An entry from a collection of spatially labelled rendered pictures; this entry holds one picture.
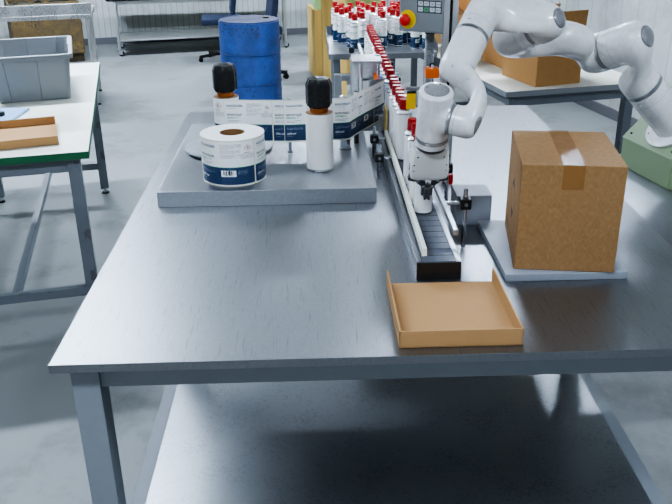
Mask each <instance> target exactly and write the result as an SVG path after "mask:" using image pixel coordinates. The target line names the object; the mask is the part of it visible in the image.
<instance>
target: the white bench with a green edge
mask: <svg viewBox="0 0 672 504"><path fill-rule="evenodd" d="M99 75H100V62H94V63H76V64H70V82H71V97H70V98H67V99H54V100H41V101H28V102H15V103H0V108H29V111H27V112H26V113H24V114H23V115H21V116H20V117H19V118H17V119H26V118H37V117H48V116H55V120H56V127H57V134H58V141H59V144H57V145H47V146H37V147H27V148H17V149H8V150H0V203H4V202H5V200H3V199H2V198H4V197H5V192H4V186H3V181H2V178H3V177H15V176H27V175H39V174H45V175H44V179H43V182H42V186H41V190H40V193H39V197H38V200H37V204H36V208H35V211H34V215H33V219H32V222H31V226H30V229H29V233H28V237H27V240H26V244H25V248H24V251H23V255H22V258H21V262H20V266H19V269H18V273H17V277H16V280H15V284H14V287H13V291H12V292H11V293H2V294H0V305H6V304H15V303H23V302H32V301H41V300H49V299H58V298H67V297H76V296H84V295H88V293H89V291H90V289H91V287H92V286H93V284H94V282H95V280H96V278H97V277H98V273H97V266H96V259H95V252H94V246H93V239H92V232H91V225H90V219H89V212H88V205H87V198H86V191H85V185H84V178H83V171H87V170H98V173H99V180H100V187H101V189H104V191H102V194H108V193H109V192H110V191H108V190H106V189H108V188H109V181H108V174H107V166H106V159H105V151H104V144H103V136H102V129H101V122H100V114H99V107H98V99H97V92H98V84H99ZM92 133H93V137H94V144H95V151H96V158H97V162H93V163H81V159H89V158H90V150H91V141H92ZM63 172H68V173H69V179H70V186H71V192H72V199H73V205H74V212H75V218H76V225H77V231H78V238H79V244H80V251H81V257H82V263H83V270H84V276H85V283H86V284H82V285H73V286H64V287H55V288H46V289H37V290H28V291H23V290H24V286H25V282H26V278H27V274H28V270H29V266H30V262H31V258H32V254H33V250H34V246H35V242H36V238H37V234H38V230H39V226H40V222H41V218H42V213H43V209H44V205H45V201H46V197H47V193H48V189H49V185H50V181H51V177H52V173H63Z"/></svg>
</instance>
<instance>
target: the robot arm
mask: <svg viewBox="0 0 672 504"><path fill-rule="evenodd" d="M492 33H493V35H492ZM491 35H492V42H493V46H494V48H495V50H496V52H497V53H498V54H500V55H501V56H504V57H507V58H532V57H542V56H561V57H566V58H571V59H574V60H575V61H576V62H577V63H578V65H579V66H580V68H581V69H582V70H583V71H585V72H588V73H601V72H605V71H608V70H611V69H615V68H618V67H621V66H624V65H627V66H629V67H628V68H626V69H625V70H624V71H623V73H622V74H621V75H620V77H619V80H618V85H619V88H620V90H621V92H622V93H623V94H624V96H625V97H626V98H627V99H628V101H629V102H630V103H631V104H632V106H633V107H634V108H635V109H636V110H637V112H638V113H639V114H640V115H641V116H642V118H643V119H644V120H645V121H646V122H647V124H648V125H649V126H648V128H647V130H646V140H647V142H648V143H649V144H650V145H651V146H653V147H655V148H667V147H670V146H672V88H671V87H670V85H669V84H668V83H667V82H666V80H665V79H664V78H663V76H662V75H661V74H660V73H659V71H658V70H657V69H656V67H655V66H654V64H653V61H652V54H653V49H654V43H655V35H654V32H653V30H652V29H651V28H650V27H649V26H648V25H647V24H646V23H644V22H641V21H629V22H625V23H622V24H619V25H617V26H614V27H611V28H609V29H606V30H603V31H600V32H598V33H594V34H593V32H592V30H591V29H590V28H588V27H587V26H585V25H583V24H579V23H576V22H572V21H567V20H566V17H565V14H564V12H563V10H562V9H561V8H560V7H559V6H557V5H556V4H554V3H552V2H550V1H547V0H471V1H470V2H469V4H468V6H467V8H466V10H465V12H464V14H463V16H462V18H461V20H460V22H459V24H458V26H457V28H456V30H455V32H454V34H453V36H452V38H451V40H450V43H449V45H448V47H447V49H446V51H445V53H444V55H443V57H442V59H441V62H440V65H439V73H440V75H441V77H442V78H443V79H445V80H446V81H447V82H449V83H451V84H452V85H454V86H456V87H457V88H459V89H460V90H462V91H463V92H464V93H465V94H466V95H467V96H468V97H469V99H470V101H469V103H468V104H467V105H465V106H463V105H459V104H456V103H454V101H453V96H454V92H453V89H452V88H451V87H450V86H448V85H447V84H444V83H441V82H430V83H426V84H424V85H422V86H421V87H420V89H419V95H418V107H417V120H416V132H415V141H414V142H413V145H412V148H411V153H410V158H409V166H408V169H409V170H410V171H409V173H408V176H407V179H408V181H412V182H416V183H417V184H419V185H420V186H421V190H420V194H421V196H423V200H426V198H427V200H430V195H432V191H433V188H434V187H435V185H436V184H438V183H439V182H440V181H445V180H448V172H449V147H448V139H449V138H450V135H452V136H455V137H459V138H464V139H470V138H472V137H473V136H474V135H475V134H476V133H477V131H478V129H479V127H480V124H481V122H482V120H483V117H484V115H485V112H486V108H487V94H486V89H485V86H484V84H483V82H482V80H481V78H480V76H479V75H478V74H477V72H476V71H475V68H476V66H477V64H478V62H479V60H480V58H481V56H482V54H483V52H484V50H485V48H486V46H487V44H488V41H489V39H490V37H491ZM425 180H429V181H427V183H426V182H425Z"/></svg>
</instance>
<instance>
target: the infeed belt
mask: <svg viewBox="0 0 672 504"><path fill-rule="evenodd" d="M390 160H391V164H392V167H393V170H394V173H395V177H396V180H397V183H398V186H399V190H400V193H401V196H402V200H403V203H404V206H405V209H406V213H407V216H408V219H409V222H410V226H411V229H412V232H413V236H414V239H415V242H416V245H417V249H418V252H419V255H420V258H421V262H422V263H448V262H456V259H455V257H454V254H453V252H452V249H451V247H450V244H449V242H448V239H447V237H446V234H445V232H444V229H443V227H442V224H441V222H440V219H439V217H438V215H437V212H436V210H435V207H434V205H433V202H432V212H431V213H430V214H427V215H419V214H416V217H417V220H418V223H419V226H420V229H421V232H422V235H423V238H424V241H425V244H426V247H427V256H422V254H421V251H420V248H419V245H418V241H417V238H416V235H415V232H414V229H413V225H412V222H411V219H410V216H409V213H408V209H407V206H406V203H405V200H404V197H403V193H402V190H401V187H400V184H399V181H398V177H397V174H396V171H395V168H394V165H393V161H392V159H390ZM398 163H399V166H400V169H401V172H402V175H403V165H404V161H400V160H398Z"/></svg>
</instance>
